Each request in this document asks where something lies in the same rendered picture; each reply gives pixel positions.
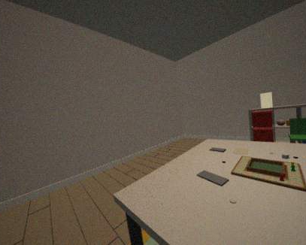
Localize beige die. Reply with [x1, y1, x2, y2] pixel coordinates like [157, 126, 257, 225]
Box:
[282, 153, 289, 159]

